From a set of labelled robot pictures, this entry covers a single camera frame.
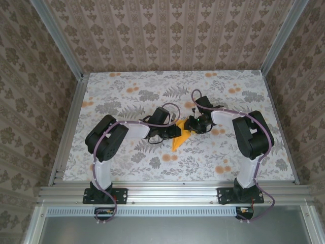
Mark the grey sheet metal panel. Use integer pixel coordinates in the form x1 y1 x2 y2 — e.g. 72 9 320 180
24 205 325 244

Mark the floral patterned table mat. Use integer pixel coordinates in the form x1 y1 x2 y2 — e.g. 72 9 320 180
62 72 298 182

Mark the wide aluminium extrusion beam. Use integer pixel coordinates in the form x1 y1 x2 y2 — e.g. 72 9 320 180
38 185 312 205

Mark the small black electronics board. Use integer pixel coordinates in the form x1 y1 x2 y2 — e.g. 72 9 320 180
236 206 254 220
94 207 115 221

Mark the left thin black camera cable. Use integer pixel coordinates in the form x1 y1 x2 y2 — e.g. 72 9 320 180
146 136 165 145

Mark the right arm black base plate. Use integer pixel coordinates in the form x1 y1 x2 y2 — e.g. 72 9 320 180
217 187 265 205

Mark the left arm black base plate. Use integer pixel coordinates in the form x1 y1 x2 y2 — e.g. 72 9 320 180
83 187 128 205

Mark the aluminium table edge rail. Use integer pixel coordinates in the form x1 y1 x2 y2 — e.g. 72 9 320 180
49 73 89 188
261 71 300 185

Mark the grey slotted cable duct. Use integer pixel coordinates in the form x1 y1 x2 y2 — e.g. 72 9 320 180
47 206 237 217

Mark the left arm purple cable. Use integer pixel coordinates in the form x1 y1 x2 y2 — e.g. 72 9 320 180
92 103 181 225

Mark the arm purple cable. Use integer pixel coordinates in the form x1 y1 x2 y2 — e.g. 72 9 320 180
92 103 181 225
191 88 277 222

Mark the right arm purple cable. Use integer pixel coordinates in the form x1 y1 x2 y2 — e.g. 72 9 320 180
191 88 277 222

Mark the aluminium frame post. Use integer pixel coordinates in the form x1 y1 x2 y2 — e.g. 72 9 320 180
261 0 309 74
32 0 88 80

